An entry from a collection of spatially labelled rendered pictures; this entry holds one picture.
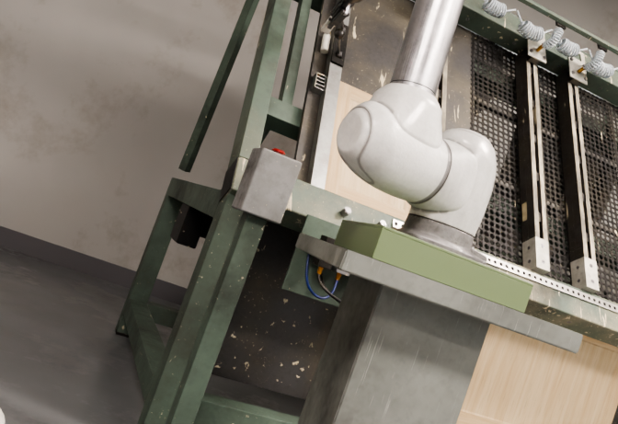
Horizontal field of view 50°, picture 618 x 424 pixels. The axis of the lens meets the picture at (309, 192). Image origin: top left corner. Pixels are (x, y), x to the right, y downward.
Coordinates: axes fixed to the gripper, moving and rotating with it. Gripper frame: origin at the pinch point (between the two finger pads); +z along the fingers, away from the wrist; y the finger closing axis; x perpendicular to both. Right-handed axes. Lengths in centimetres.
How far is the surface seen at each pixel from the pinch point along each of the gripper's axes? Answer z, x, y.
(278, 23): 10.7, -14.9, -1.5
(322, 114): 11.7, 7.4, 28.1
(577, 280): 12, 120, 53
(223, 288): 10, -14, 100
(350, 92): 13.8, 17.8, 11.4
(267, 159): -11, -16, 70
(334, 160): 13.8, 15.1, 42.7
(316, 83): 12.7, 3.9, 15.1
